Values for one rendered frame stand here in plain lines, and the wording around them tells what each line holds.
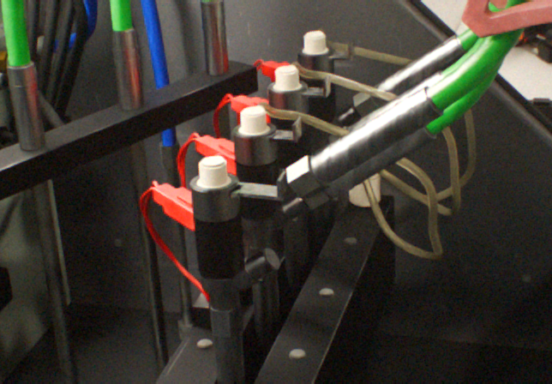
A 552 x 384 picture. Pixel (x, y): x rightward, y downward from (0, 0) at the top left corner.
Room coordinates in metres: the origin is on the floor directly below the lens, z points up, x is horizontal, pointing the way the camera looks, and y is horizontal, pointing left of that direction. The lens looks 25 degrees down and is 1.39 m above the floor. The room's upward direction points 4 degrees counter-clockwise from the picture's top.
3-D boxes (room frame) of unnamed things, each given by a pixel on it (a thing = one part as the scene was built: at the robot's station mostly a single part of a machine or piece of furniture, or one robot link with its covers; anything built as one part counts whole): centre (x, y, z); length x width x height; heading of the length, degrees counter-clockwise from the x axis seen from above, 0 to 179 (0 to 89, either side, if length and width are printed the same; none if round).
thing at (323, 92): (0.74, -0.02, 1.12); 0.03 x 0.02 x 0.01; 73
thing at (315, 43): (0.82, -0.04, 1.12); 0.02 x 0.02 x 0.03
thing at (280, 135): (0.66, 0.00, 1.12); 0.03 x 0.02 x 0.01; 73
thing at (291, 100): (0.74, -0.02, 1.02); 0.05 x 0.03 x 0.21; 73
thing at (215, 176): (0.60, 0.04, 1.12); 0.02 x 0.02 x 0.03
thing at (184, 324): (0.89, 0.09, 0.93); 0.02 x 0.02 x 0.19; 73
